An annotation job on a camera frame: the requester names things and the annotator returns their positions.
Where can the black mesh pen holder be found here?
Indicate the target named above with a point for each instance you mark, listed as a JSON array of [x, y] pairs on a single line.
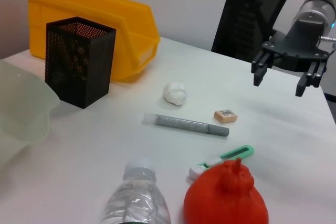
[[76, 77]]

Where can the clear water bottle green label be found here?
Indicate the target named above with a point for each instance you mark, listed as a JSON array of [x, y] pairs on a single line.
[[136, 197]]

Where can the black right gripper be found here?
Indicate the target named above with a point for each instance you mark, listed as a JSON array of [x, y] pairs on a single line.
[[299, 48]]

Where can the black office chair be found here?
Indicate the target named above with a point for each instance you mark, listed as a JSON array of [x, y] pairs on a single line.
[[249, 11]]

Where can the red-orange toy orange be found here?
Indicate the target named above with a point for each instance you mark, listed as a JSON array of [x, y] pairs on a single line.
[[225, 200]]

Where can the translucent green wavy fruit bowl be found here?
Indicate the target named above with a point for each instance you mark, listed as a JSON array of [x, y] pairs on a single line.
[[21, 108]]

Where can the beige eraser with barcode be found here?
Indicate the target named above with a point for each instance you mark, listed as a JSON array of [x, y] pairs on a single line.
[[224, 117]]

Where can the mint green utility knife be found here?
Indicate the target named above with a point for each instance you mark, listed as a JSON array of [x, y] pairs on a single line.
[[236, 152]]

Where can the yellow plastic storage bin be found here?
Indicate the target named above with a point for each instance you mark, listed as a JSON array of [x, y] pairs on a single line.
[[78, 6]]

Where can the white paper ball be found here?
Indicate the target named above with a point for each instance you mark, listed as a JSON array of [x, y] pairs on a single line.
[[174, 94]]

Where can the grey glitter marker pen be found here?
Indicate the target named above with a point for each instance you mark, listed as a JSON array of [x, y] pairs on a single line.
[[183, 124]]

